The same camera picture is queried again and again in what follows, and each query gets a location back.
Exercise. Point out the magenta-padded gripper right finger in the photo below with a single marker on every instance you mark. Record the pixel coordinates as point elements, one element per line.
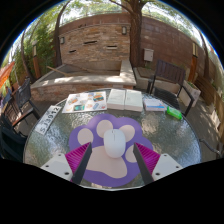
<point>164,165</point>

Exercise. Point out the white computer mouse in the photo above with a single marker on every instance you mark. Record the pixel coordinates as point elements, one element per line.
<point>114,143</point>

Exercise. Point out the tall wooden lamp post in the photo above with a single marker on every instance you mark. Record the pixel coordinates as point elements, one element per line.
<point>193,60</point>

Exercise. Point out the colourful printed picture sheet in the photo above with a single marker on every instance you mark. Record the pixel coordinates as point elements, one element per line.
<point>85,101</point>

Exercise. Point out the orange patio umbrella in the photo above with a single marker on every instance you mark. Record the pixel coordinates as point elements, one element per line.
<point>6,73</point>

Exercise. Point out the white square planter box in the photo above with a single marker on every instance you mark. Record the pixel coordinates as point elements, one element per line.
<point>190,93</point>

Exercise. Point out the purple paw-print mouse pad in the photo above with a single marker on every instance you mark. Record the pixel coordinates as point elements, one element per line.
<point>110,121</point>

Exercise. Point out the large tree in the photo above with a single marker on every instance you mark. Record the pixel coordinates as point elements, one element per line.
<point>135,33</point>

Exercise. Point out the stone raised garden bed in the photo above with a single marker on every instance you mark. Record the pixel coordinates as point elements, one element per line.
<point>80,81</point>

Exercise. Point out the green wipes packet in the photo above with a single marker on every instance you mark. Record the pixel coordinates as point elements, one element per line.
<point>174,113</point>

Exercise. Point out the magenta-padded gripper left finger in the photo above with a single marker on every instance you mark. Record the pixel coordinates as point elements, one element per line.
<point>60,164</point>

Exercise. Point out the short wooden lamp post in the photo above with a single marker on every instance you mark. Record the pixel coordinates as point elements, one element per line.
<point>36,60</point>

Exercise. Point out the grey wall utility box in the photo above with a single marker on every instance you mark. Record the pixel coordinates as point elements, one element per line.
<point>148,55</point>

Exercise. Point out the white license plate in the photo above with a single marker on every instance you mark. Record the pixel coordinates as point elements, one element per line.
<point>47,120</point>

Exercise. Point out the wall lantern on stone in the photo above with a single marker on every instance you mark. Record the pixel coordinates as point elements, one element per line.
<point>62,40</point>

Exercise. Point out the dark slatted-back patio chair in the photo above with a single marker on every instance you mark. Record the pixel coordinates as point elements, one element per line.
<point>170,71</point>

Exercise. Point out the black mesh-seat patio chair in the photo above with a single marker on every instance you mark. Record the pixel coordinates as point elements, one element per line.
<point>211,148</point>

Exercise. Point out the white and blue booklet stack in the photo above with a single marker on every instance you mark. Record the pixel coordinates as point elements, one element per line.
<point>154,104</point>

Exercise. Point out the wall lantern on brick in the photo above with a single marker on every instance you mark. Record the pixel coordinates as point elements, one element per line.
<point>124,30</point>

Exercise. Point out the black mesh-back patio chair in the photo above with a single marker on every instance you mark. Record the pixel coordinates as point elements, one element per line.
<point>23,95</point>

